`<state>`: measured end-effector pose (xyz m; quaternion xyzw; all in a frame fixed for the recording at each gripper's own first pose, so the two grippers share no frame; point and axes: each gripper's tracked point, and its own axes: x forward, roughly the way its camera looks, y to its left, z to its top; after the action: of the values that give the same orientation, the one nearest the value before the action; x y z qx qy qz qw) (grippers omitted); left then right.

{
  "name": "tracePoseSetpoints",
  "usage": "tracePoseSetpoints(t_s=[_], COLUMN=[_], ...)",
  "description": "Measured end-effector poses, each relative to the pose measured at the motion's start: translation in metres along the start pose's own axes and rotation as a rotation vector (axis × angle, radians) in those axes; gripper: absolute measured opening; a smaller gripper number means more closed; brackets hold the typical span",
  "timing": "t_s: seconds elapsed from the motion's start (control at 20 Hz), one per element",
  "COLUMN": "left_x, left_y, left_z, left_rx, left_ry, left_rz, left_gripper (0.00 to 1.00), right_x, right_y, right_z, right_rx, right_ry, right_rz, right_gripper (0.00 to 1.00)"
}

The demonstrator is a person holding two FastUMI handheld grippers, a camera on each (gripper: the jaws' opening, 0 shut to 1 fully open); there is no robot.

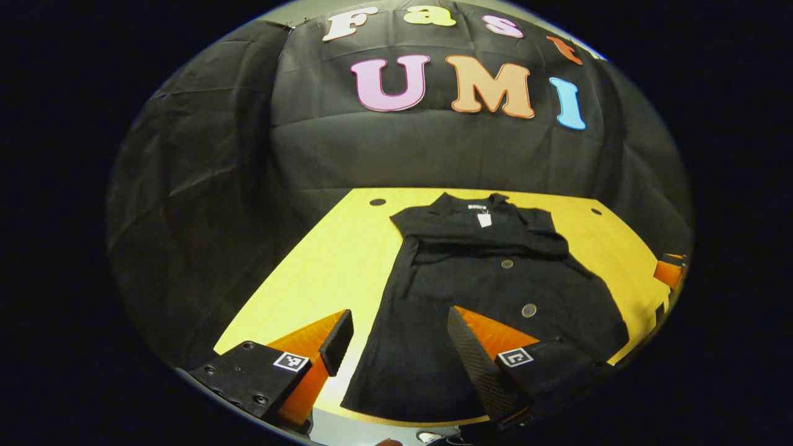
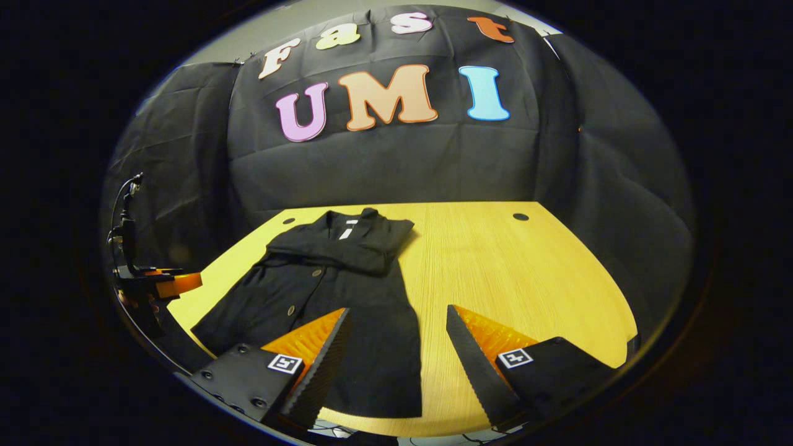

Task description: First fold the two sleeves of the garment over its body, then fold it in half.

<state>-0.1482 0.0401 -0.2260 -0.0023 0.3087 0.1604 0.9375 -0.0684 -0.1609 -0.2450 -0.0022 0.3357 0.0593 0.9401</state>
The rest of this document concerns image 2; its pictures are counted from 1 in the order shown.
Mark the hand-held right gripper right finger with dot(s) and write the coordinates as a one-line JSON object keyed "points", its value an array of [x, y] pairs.
{"points": [[474, 371]]}

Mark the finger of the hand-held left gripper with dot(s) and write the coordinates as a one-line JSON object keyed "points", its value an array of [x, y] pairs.
{"points": [[179, 284]]}

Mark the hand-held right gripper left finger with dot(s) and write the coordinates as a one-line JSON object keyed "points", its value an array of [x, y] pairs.
{"points": [[322, 378]]}

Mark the black buttoned shirt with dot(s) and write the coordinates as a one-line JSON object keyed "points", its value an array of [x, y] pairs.
{"points": [[347, 291]]}

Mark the black backdrop cloth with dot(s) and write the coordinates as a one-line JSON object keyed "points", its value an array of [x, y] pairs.
{"points": [[403, 167]]}

